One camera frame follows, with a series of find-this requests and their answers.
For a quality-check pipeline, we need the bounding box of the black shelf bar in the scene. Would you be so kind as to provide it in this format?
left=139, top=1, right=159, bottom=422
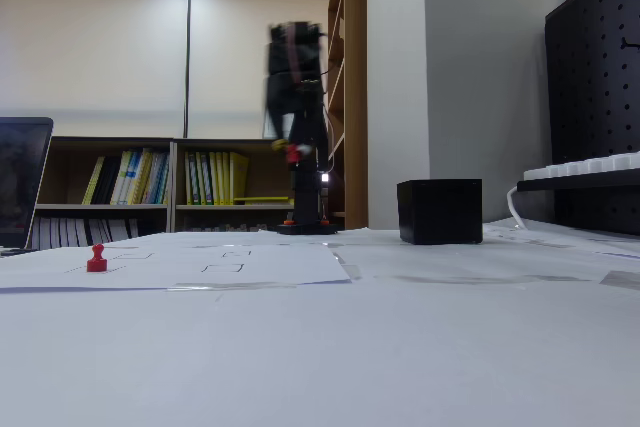
left=516, top=168, right=640, bottom=193

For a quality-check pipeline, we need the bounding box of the black pegboard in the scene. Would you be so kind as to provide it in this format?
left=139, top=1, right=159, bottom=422
left=543, top=0, right=640, bottom=237

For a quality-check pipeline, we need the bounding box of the tall wooden bookshelf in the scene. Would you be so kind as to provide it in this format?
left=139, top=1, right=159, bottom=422
left=327, top=0, right=370, bottom=231

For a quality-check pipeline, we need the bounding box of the white power strip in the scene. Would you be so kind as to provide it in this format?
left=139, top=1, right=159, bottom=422
left=523, top=150, right=640, bottom=182

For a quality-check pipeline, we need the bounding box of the slim yellow binder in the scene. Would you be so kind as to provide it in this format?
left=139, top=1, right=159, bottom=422
left=214, top=151, right=226, bottom=206
left=183, top=151, right=195, bottom=206
left=222, top=151, right=233, bottom=206

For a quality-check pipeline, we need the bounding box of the black laptop screen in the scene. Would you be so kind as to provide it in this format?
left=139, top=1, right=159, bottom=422
left=0, top=116, right=54, bottom=254

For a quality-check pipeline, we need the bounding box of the black square bin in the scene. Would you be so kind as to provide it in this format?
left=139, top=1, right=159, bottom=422
left=396, top=178, right=484, bottom=246

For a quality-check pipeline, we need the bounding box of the white blue book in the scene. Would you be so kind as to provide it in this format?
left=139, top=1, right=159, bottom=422
left=199, top=152, right=215, bottom=206

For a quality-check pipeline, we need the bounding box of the slanted yellow book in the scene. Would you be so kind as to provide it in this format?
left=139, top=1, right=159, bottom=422
left=81, top=155, right=106, bottom=206

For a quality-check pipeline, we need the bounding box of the wide yellow binder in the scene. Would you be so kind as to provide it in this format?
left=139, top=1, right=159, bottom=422
left=230, top=151, right=250, bottom=206

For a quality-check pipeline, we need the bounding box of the paper sheet with drawn squares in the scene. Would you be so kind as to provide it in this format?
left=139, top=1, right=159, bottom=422
left=0, top=234, right=352, bottom=293

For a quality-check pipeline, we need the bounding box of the low wooden bookshelf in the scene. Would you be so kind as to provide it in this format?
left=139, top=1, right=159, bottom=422
left=171, top=138, right=296, bottom=234
left=33, top=135, right=175, bottom=251

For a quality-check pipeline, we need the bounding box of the white power cable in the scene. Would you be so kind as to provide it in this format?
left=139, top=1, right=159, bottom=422
left=506, top=184, right=534, bottom=229

